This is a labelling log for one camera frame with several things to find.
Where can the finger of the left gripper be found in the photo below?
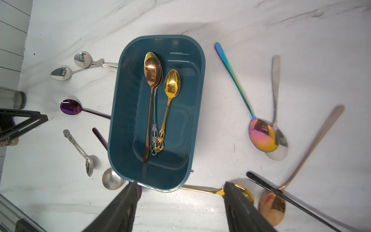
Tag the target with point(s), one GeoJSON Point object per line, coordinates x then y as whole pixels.
{"type": "Point", "coordinates": [15, 123]}

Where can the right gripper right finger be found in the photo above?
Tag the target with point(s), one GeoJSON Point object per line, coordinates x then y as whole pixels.
{"type": "Point", "coordinates": [242, 216]}

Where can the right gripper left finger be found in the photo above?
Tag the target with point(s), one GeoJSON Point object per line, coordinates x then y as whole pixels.
{"type": "Point", "coordinates": [119, 215]}

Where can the yellow bowl ornate silver spoon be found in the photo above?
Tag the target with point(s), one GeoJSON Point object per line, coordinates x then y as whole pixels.
{"type": "Point", "coordinates": [153, 127]}

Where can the purple iridescent spoon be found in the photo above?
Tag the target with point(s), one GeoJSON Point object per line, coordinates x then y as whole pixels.
{"type": "Point", "coordinates": [100, 138]}

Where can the teal plastic storage box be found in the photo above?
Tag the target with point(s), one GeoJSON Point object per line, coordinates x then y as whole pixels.
{"type": "Point", "coordinates": [130, 122]}

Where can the gold ornate handle spoon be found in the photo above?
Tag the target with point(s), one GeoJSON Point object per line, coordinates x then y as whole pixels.
{"type": "Point", "coordinates": [172, 87]}

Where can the copper round spoon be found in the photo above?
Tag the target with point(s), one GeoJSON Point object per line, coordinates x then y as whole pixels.
{"type": "Point", "coordinates": [153, 75]}

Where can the rose gold long spoon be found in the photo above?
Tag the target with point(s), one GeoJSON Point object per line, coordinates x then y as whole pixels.
{"type": "Point", "coordinates": [272, 207]}

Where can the silver matte round spoon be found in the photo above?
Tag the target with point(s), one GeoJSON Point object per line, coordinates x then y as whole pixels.
{"type": "Point", "coordinates": [111, 180]}

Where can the small ornate silver spoon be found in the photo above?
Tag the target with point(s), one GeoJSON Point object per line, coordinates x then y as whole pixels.
{"type": "Point", "coordinates": [89, 161]}

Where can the plain silver round spoon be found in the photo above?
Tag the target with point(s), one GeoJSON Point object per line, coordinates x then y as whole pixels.
{"type": "Point", "coordinates": [63, 73]}

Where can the rainbow iridescent spoon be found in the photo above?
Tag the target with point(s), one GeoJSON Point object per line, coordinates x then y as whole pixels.
{"type": "Point", "coordinates": [262, 134]}

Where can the small brown spice jar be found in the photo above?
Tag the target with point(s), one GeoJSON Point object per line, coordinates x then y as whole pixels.
{"type": "Point", "coordinates": [7, 142]}

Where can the clear plastic cup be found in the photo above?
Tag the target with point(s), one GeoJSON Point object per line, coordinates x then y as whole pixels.
{"type": "Point", "coordinates": [12, 99]}

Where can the black handled spoon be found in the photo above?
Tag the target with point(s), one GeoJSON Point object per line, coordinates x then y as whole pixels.
{"type": "Point", "coordinates": [275, 191]}

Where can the silver spoon with printed handle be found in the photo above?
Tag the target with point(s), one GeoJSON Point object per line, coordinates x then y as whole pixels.
{"type": "Point", "coordinates": [84, 60]}

